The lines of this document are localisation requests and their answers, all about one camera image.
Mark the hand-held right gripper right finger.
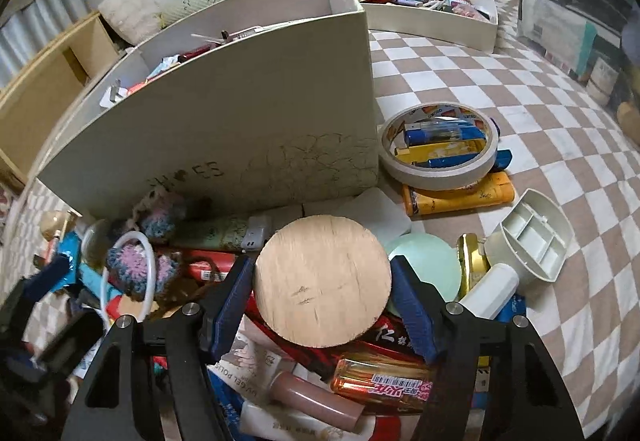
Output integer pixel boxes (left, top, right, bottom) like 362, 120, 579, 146
389, 255, 583, 441

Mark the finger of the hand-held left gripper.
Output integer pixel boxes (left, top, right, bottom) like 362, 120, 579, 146
0, 253, 71, 357
31, 308, 106, 377

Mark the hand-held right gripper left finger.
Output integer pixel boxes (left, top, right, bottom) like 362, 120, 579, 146
62, 255, 256, 441

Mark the round wooden coaster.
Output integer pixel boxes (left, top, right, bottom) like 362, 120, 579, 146
254, 215, 393, 349

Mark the white plastic handheld gadget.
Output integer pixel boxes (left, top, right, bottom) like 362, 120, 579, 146
459, 188, 576, 320

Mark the beige cardboard storage box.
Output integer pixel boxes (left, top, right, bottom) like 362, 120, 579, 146
36, 0, 380, 223

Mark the blue snack packet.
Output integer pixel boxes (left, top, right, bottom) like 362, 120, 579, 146
59, 230, 122, 308

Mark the mint green round lid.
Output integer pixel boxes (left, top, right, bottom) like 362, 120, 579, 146
384, 233, 461, 318

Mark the clear suction cup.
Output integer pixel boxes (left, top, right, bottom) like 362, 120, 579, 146
79, 219, 114, 268

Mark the red tube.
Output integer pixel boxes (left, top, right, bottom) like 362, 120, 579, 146
154, 248, 242, 283

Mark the clear orange labelled lighter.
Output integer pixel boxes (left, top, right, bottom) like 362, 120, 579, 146
330, 358, 434, 405

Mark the gold foil packet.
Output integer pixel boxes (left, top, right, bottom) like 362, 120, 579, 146
457, 233, 491, 298

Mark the pink blue crochet piece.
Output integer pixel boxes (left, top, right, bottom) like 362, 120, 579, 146
106, 242, 179, 300
136, 190, 187, 243

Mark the pale green cream tube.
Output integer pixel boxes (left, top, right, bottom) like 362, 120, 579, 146
174, 214, 274, 253

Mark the white flat rectangular case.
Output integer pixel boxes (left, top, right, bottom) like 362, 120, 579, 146
302, 187, 412, 248

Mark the brown cosmetic tube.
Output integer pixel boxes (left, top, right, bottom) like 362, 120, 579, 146
269, 370, 366, 433

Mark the orange printed lighter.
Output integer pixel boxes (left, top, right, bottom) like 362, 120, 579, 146
402, 170, 516, 218

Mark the white cosmetic tube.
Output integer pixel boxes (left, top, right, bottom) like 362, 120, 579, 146
239, 400, 362, 441

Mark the masking tape roll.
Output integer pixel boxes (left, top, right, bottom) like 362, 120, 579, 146
378, 103, 500, 192

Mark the blue printed lighter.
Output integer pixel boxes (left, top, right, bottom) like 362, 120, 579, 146
414, 153, 489, 170

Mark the yellow lighter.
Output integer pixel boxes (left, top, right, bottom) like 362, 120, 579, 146
394, 143, 482, 160

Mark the wooden shelf unit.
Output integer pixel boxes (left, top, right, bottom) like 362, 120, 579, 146
0, 10, 132, 192

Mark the blue clear lighter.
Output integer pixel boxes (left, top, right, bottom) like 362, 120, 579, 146
404, 118, 474, 145

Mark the white plug adapter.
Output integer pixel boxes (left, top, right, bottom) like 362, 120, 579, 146
99, 79, 132, 110

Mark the grey pleated curtain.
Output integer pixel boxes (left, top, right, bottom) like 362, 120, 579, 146
0, 0, 94, 92

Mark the white knit pillow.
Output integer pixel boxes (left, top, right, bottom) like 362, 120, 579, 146
98, 0, 164, 47

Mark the shallow beige cardboard tray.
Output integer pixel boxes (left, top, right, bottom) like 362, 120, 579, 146
349, 0, 500, 54

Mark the clear plastic storage bin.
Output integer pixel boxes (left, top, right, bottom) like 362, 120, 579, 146
504, 0, 640, 122

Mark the white cable loop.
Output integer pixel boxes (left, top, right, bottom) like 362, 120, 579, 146
99, 230, 154, 323

